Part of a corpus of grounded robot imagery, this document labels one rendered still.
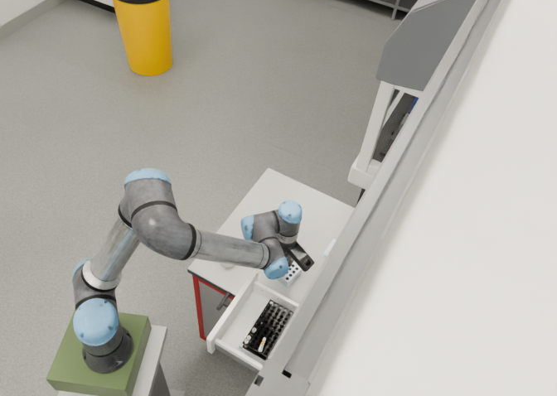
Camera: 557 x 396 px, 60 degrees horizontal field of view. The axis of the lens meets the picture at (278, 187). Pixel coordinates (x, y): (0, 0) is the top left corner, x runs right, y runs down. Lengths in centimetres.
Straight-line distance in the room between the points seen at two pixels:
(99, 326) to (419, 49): 127
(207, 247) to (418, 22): 93
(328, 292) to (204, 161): 284
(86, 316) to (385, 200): 111
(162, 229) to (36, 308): 172
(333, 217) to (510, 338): 159
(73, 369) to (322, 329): 131
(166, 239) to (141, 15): 263
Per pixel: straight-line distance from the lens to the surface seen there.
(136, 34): 375
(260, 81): 390
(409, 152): 59
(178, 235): 119
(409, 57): 168
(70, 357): 170
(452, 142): 66
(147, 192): 123
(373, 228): 50
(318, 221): 203
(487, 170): 64
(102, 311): 148
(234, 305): 162
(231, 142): 337
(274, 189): 211
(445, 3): 157
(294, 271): 185
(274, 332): 162
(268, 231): 146
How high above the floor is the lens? 238
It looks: 50 degrees down
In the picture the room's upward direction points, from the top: 7 degrees clockwise
